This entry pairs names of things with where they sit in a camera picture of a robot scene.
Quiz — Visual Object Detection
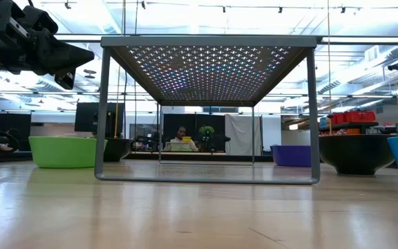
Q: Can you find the leafy green houseplant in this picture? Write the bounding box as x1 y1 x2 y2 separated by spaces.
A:
198 124 216 152

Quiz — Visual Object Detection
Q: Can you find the green plastic bowl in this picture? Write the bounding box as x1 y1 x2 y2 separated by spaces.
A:
28 136 108 169

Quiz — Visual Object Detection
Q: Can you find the black partition panel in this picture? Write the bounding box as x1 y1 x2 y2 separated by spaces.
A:
162 113 226 153

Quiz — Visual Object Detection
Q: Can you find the black storage shelf board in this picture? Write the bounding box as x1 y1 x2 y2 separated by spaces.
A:
318 121 379 135

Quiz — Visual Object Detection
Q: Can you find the red storage bin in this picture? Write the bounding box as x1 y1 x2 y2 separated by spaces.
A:
330 113 347 125
344 110 377 123

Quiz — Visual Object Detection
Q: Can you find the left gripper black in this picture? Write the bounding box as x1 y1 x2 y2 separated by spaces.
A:
0 0 95 91

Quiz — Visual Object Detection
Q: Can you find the small floral ceramic bowl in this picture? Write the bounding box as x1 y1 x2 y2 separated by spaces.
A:
107 138 134 163

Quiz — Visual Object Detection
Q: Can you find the black computer monitor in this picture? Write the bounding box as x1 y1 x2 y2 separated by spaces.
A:
74 102 125 138

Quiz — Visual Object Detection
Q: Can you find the black office chair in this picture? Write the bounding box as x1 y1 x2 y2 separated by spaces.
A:
216 134 231 153

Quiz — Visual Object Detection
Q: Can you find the person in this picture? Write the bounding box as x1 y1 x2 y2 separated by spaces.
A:
169 125 200 152

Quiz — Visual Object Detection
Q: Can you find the yellow hanging cord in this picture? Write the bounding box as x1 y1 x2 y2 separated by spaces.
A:
326 0 333 134

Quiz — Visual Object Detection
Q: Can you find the purple plastic bowl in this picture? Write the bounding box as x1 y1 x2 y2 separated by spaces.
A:
270 145 312 168

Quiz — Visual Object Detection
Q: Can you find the grey perforated metal shelf riser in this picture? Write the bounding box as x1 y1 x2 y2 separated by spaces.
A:
94 35 321 185

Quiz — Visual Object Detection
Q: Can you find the white hanging cloth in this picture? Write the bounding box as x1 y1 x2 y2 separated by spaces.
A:
224 114 263 156

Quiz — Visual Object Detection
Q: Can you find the large floral ceramic bowl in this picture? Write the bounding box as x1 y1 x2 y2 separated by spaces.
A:
319 133 397 176

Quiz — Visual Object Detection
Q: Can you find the black cabinet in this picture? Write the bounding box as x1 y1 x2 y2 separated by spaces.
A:
0 100 32 163

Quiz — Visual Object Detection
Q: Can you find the silver laptop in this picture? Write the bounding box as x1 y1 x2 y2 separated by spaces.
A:
164 141 193 152

